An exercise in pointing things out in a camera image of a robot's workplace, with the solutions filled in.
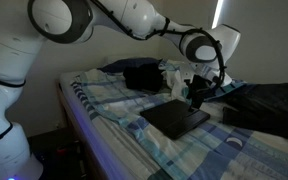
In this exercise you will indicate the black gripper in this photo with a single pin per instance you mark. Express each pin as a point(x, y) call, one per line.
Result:
point(199, 86)

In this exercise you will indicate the white crumpled cloth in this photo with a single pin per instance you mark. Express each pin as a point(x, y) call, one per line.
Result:
point(175, 80)

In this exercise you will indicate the black bag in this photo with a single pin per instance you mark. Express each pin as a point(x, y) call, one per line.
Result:
point(143, 78)

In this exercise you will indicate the blue plaid duvet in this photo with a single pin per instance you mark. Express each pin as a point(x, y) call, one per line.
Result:
point(197, 156)

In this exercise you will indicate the black laptop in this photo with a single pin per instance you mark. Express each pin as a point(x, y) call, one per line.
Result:
point(174, 117)

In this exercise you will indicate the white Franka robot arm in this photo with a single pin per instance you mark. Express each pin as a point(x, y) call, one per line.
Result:
point(7, 100)

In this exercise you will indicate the white mattress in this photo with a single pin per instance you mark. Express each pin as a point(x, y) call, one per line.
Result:
point(94, 133)

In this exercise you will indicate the black garment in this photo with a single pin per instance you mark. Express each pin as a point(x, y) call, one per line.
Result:
point(270, 110)

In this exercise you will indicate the dark blue pillow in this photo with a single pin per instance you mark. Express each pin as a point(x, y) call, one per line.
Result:
point(130, 63)

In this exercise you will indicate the grey window blind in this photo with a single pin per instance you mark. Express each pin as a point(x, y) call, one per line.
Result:
point(270, 36)

